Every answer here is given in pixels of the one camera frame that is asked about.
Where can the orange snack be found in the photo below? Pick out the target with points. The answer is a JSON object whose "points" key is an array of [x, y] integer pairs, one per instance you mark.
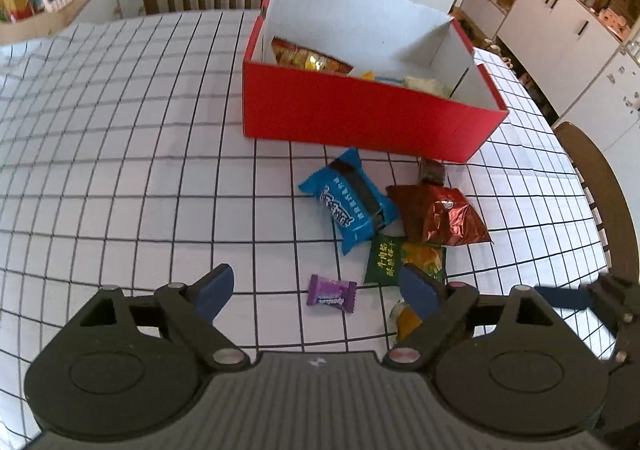
{"points": [[407, 322]]}

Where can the brown foil snack packet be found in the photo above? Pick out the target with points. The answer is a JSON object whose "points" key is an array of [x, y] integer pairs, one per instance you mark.
{"points": [[440, 215]]}

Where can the blue snack packet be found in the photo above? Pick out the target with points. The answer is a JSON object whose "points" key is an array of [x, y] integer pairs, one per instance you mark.
{"points": [[345, 202]]}

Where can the pale blue packet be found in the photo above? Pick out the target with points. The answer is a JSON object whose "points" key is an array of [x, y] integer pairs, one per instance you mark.
{"points": [[387, 78]]}

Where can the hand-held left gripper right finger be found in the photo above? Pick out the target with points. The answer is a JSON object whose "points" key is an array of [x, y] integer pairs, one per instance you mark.
{"points": [[420, 292]]}

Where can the green cracker packet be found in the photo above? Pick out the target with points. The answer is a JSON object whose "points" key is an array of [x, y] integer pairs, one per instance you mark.
{"points": [[395, 257]]}

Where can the red cardboard box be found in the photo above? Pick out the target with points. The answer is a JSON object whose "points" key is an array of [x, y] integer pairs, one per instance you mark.
{"points": [[350, 114]]}

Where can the white wall cabinet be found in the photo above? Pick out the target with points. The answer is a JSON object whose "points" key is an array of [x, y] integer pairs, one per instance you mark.
{"points": [[550, 24]]}

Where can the red yellow chip bag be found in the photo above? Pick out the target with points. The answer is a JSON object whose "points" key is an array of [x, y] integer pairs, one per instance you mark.
{"points": [[305, 57]]}

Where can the cream yellow packet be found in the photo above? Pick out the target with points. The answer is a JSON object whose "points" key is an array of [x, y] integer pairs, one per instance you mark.
{"points": [[425, 83]]}

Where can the purple candy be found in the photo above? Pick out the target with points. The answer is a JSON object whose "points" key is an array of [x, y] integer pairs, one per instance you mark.
{"points": [[330, 292]]}

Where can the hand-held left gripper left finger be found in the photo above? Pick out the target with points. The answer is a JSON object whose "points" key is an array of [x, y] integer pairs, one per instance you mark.
{"points": [[215, 290]]}

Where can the small brown cake packet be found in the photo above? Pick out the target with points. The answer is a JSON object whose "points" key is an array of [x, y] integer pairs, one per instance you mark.
{"points": [[431, 172]]}

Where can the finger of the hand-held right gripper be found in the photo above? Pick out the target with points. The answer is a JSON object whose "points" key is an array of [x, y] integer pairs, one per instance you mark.
{"points": [[627, 350], [565, 296]]}

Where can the white black checked tablecloth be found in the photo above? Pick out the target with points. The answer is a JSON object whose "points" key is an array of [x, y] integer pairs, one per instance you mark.
{"points": [[125, 154]]}

